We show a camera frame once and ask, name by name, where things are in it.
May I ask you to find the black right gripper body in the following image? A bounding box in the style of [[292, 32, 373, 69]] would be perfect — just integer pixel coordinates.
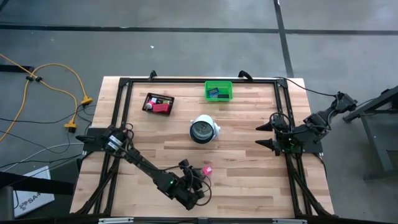
[[271, 116, 293, 156]]

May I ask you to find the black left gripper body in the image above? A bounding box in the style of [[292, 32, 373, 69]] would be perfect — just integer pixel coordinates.
[[182, 174, 205, 200]]

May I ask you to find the large red wall charger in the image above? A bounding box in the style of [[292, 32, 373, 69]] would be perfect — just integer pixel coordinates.
[[152, 103, 170, 113]]

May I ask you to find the white cylindrical projector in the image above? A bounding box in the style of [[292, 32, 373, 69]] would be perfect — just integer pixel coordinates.
[[189, 114, 221, 144]]

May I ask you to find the green plastic basket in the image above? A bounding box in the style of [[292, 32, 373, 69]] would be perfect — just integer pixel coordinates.
[[204, 80, 233, 103]]

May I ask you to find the black plastic basket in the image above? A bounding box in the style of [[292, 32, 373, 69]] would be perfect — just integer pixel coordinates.
[[142, 92, 175, 116]]

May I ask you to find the dark bench beam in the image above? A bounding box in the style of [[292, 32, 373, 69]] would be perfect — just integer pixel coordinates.
[[0, 170, 75, 197]]

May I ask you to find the white printed sign board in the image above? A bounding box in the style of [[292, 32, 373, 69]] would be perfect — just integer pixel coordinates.
[[14, 166, 56, 218]]

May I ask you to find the black floor bar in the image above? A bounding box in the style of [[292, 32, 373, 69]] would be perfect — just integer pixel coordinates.
[[0, 64, 35, 73]]

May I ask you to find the silver metal bracket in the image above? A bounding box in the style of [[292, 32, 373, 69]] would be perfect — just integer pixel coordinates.
[[272, 218, 308, 224], [98, 217, 134, 224]]

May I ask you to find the black aluminium table frame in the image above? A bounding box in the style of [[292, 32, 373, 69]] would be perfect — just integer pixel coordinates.
[[71, 77, 335, 218]]

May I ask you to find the white floor cable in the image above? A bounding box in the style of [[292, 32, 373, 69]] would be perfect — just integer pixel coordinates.
[[0, 142, 85, 172]]

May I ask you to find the black floor cable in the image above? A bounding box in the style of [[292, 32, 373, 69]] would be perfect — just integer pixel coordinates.
[[0, 129, 72, 155], [0, 116, 65, 124]]

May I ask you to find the yellow extension cable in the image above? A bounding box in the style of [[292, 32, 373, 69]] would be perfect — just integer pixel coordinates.
[[0, 54, 93, 144]]

